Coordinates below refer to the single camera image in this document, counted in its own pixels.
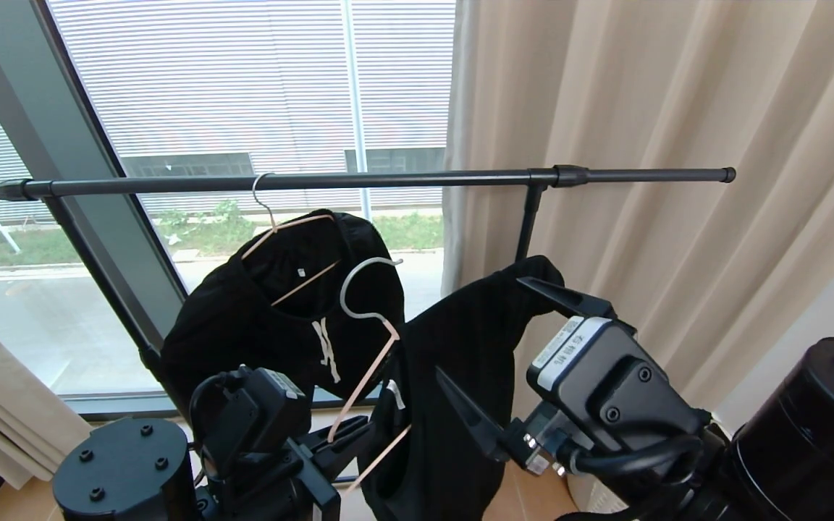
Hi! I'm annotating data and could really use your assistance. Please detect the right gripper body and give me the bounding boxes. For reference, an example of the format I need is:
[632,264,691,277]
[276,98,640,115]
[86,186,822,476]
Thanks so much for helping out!
[507,405,570,478]

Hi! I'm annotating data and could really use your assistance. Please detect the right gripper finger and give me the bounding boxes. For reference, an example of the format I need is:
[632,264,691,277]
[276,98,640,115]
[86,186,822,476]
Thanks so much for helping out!
[517,277,617,319]
[435,367,512,464]

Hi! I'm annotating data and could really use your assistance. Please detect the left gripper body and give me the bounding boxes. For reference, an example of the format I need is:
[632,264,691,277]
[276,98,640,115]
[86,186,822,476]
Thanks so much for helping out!
[243,438,342,521]

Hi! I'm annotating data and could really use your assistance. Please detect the black garment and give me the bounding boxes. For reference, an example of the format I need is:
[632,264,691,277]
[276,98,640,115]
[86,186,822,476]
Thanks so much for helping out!
[359,255,566,521]

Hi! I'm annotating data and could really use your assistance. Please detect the pink clothes hanger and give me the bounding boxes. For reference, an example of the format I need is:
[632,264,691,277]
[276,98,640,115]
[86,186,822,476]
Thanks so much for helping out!
[327,257,412,493]
[241,172,342,306]

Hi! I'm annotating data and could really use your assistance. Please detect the black shorts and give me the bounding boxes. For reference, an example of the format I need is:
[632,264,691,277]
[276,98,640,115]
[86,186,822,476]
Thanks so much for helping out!
[160,210,407,420]

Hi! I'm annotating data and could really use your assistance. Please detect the black clothes rack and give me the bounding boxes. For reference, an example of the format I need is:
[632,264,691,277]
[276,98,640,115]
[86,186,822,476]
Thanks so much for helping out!
[0,165,736,428]

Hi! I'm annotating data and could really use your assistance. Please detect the beige curtain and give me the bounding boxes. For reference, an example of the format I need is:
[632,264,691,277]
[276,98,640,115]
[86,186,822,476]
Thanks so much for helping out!
[440,0,834,435]
[0,297,92,489]

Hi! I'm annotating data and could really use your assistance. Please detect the window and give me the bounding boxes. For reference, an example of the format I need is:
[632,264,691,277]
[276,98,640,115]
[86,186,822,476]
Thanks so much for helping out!
[0,0,458,420]

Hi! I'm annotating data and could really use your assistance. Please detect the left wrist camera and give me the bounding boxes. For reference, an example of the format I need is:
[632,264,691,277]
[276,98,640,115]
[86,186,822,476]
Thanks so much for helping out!
[189,365,313,478]

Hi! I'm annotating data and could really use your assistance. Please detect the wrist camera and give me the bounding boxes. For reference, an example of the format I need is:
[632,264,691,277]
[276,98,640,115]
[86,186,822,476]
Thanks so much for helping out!
[526,316,711,464]
[189,365,313,478]

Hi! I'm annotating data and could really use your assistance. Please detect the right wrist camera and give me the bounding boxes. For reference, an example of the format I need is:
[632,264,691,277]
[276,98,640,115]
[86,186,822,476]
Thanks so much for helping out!
[526,316,711,464]

